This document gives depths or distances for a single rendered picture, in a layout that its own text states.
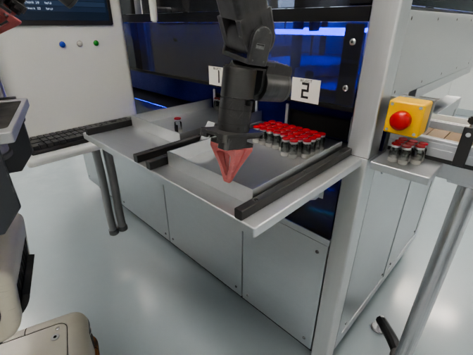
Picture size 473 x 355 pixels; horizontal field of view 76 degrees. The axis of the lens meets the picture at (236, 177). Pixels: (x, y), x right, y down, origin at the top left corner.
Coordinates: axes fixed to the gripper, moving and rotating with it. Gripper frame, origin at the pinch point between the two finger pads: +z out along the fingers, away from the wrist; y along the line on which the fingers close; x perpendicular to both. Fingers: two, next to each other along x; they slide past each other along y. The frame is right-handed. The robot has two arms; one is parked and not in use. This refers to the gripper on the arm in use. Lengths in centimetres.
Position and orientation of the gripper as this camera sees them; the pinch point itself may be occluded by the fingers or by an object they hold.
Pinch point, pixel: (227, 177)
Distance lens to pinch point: 57.2
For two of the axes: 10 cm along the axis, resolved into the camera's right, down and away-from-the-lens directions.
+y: 6.9, -1.6, 7.1
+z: -1.2, 9.4, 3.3
